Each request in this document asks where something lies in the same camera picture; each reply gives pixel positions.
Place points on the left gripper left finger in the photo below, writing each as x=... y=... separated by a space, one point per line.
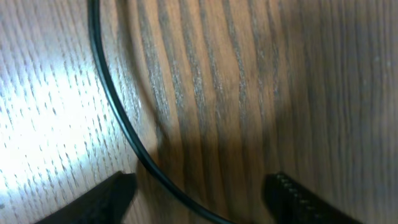
x=106 y=203

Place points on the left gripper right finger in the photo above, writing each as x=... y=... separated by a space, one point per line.
x=289 y=202

